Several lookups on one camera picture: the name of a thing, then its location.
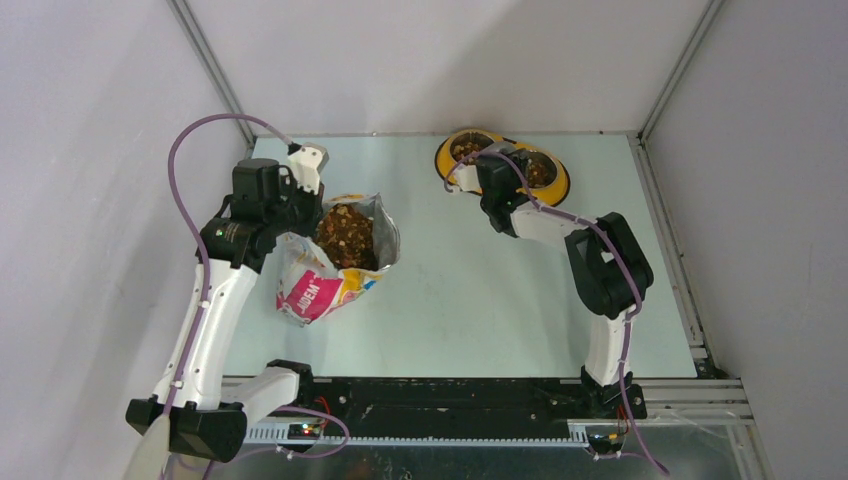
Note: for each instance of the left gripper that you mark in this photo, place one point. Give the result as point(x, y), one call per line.
point(312, 200)

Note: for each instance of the pet food bag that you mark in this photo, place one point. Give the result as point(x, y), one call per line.
point(310, 287)

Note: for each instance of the yellow double pet bowl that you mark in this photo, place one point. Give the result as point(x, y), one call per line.
point(546, 175)

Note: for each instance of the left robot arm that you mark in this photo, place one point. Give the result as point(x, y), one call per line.
point(189, 411)

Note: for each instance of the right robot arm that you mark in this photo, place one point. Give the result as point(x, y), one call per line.
point(610, 271)

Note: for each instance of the pet food kibble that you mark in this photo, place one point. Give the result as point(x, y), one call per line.
point(345, 235)

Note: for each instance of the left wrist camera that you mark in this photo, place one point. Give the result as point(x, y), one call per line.
point(306, 161)

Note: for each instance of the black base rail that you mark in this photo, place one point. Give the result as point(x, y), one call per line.
point(466, 409)

